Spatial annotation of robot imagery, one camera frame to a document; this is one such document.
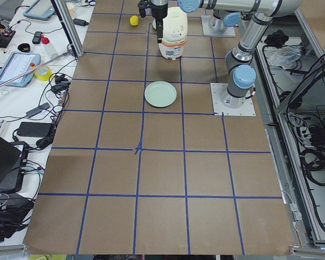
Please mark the red cap spray bottle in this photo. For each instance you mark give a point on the red cap spray bottle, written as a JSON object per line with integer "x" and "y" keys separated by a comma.
{"x": 48, "y": 46}

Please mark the far blue teach pendant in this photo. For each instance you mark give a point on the far blue teach pendant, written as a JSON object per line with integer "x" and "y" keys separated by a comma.
{"x": 40, "y": 10}

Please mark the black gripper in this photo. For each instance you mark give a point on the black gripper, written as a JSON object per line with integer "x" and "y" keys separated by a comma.
{"x": 158, "y": 14}

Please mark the black power adapter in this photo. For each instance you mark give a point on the black power adapter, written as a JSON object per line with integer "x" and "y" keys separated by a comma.
{"x": 34, "y": 129}

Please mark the near blue teach pendant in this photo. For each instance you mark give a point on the near blue teach pendant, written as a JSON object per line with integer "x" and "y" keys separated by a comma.
{"x": 17, "y": 64}

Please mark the yellow toy potato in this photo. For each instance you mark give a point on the yellow toy potato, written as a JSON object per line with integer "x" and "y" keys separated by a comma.
{"x": 134, "y": 20}

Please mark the black phone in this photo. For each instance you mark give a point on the black phone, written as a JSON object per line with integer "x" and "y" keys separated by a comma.
{"x": 37, "y": 37}

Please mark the white crumpled cloth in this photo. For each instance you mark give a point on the white crumpled cloth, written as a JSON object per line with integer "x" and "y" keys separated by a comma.
{"x": 285, "y": 57}

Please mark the near light green plate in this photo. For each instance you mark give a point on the near light green plate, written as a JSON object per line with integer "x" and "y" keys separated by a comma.
{"x": 160, "y": 94}

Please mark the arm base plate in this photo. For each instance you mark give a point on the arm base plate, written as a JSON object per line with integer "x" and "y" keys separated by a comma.
{"x": 226, "y": 105}
{"x": 208, "y": 31}

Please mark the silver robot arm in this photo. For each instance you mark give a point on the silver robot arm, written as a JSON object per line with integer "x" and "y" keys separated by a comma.
{"x": 223, "y": 19}
{"x": 263, "y": 13}

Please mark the black round dish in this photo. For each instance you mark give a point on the black round dish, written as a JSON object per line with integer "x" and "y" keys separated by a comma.
{"x": 24, "y": 47}

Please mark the black laptop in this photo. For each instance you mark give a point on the black laptop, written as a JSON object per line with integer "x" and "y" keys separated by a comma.
{"x": 13, "y": 157}

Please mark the aluminium frame post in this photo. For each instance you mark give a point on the aluminium frame post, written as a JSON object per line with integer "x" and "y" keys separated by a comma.
{"x": 68, "y": 26}

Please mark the blue teach pendant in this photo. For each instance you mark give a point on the blue teach pendant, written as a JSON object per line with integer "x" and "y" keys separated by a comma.
{"x": 40, "y": 10}
{"x": 17, "y": 64}

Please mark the white rice cooker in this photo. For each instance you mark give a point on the white rice cooker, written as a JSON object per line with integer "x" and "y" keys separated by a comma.
{"x": 174, "y": 33}

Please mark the yellow tape roll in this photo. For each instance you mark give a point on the yellow tape roll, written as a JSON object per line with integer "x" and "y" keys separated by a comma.
{"x": 43, "y": 73}

